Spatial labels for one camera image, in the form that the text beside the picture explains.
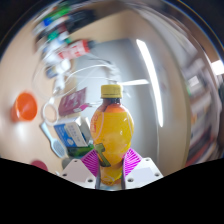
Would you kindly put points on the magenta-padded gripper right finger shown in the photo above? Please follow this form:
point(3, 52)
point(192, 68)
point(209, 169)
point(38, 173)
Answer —
point(133, 160)

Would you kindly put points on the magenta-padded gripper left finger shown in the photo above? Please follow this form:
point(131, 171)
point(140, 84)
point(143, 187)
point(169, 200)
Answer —
point(89, 161)

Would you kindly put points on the yellow drink bottle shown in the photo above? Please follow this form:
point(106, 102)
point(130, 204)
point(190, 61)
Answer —
point(111, 130)

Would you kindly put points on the dark green bottle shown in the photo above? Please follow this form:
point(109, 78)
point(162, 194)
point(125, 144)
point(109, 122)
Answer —
point(80, 151)

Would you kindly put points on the white and blue carton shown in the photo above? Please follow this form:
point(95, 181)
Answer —
point(71, 131)

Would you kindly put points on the light blue hairbrush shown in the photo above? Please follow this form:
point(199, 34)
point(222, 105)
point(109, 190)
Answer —
point(56, 146)

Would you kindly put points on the round red coaster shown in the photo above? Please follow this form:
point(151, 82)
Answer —
point(40, 165)

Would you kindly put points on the magenta pouch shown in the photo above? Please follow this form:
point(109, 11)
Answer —
point(73, 101)

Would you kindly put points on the under-shelf light bar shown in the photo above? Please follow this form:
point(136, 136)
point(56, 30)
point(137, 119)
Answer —
point(150, 80)

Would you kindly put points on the orange plastic cup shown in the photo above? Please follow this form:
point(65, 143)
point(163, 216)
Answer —
point(25, 106)

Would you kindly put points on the red and white canister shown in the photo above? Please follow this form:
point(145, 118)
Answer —
point(75, 50)

